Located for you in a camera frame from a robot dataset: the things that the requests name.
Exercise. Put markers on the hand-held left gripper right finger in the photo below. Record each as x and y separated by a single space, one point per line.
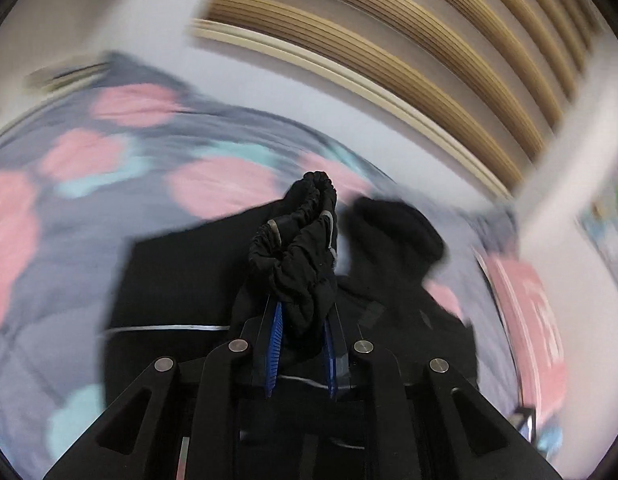
331 362

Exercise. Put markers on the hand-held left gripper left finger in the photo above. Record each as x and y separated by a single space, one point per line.
273 355

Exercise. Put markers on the black jacket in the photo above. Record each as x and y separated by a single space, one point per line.
189 285

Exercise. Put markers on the pink patterned blanket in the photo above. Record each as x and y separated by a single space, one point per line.
529 310

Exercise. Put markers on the grey blanket with pink flowers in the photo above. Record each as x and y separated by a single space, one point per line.
89 220

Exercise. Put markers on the white beam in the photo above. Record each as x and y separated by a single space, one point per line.
154 5
569 160

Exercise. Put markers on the colourful wall poster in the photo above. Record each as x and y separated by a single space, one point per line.
611 220

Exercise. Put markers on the wooden slatted wall panel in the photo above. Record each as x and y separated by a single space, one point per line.
389 20

